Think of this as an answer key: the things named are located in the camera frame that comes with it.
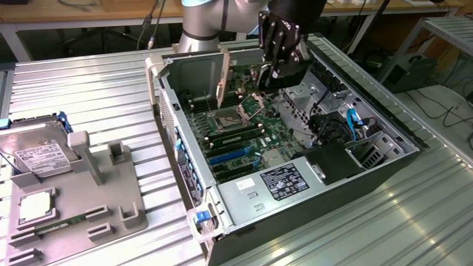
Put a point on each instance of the long black expansion slot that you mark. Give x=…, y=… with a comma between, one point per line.
x=226, y=151

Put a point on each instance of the short blue expansion slot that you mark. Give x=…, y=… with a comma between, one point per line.
x=255, y=163

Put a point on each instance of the thin locking lever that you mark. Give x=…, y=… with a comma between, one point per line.
x=207, y=102

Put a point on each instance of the metal disk bay cage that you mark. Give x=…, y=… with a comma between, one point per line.
x=298, y=94

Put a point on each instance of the black chair base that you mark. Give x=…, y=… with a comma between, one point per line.
x=105, y=33

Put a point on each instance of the green RAM stick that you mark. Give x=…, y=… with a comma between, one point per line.
x=235, y=139
x=62, y=224

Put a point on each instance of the grey parts rack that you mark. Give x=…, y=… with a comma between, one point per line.
x=73, y=199

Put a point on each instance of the metal socket cover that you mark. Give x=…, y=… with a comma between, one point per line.
x=243, y=110

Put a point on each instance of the silver chipset heatsink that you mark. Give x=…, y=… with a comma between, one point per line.
x=274, y=156

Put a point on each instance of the short black expansion slot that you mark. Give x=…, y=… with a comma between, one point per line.
x=225, y=167
x=229, y=173

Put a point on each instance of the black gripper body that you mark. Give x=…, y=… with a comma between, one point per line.
x=298, y=11

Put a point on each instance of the metal slat side table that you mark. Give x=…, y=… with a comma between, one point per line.
x=451, y=27

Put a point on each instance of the black plastic shroud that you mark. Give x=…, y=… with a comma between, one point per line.
x=331, y=163

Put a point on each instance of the CPU socket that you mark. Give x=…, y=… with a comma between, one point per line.
x=226, y=119

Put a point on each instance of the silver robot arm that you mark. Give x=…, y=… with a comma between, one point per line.
x=198, y=27

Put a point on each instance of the green graphics card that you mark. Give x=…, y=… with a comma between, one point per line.
x=243, y=77

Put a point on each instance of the grey power supply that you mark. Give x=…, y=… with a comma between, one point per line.
x=239, y=205

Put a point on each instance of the silver CPU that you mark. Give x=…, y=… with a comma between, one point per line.
x=34, y=206

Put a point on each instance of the perforated metal disk bay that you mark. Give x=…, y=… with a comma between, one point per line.
x=373, y=158

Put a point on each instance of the silver hard disk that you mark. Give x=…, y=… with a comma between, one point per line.
x=36, y=155

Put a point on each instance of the dark metal side frame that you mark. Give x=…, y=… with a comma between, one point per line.
x=5, y=91

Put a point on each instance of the green motherboard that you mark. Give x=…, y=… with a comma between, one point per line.
x=279, y=130

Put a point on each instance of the long blue expansion slot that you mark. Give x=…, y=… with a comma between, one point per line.
x=229, y=157

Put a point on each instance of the black open PC case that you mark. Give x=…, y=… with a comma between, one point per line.
x=331, y=202

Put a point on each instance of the wooden desk white frame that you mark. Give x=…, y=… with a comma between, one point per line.
x=73, y=15

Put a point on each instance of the blue case latch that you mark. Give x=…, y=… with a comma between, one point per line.
x=201, y=217

